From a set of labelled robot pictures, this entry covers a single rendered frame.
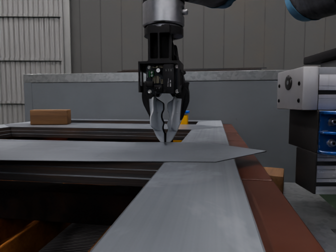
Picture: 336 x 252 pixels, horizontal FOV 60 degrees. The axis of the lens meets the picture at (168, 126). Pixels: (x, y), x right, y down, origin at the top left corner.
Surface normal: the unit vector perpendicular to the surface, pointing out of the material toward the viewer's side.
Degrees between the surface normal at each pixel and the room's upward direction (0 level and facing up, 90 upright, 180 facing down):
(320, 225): 0
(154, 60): 90
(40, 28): 90
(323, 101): 90
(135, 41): 90
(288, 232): 0
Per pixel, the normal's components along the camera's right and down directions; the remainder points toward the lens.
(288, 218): 0.00, -1.00
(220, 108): -0.16, 0.08
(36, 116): 0.11, 0.08
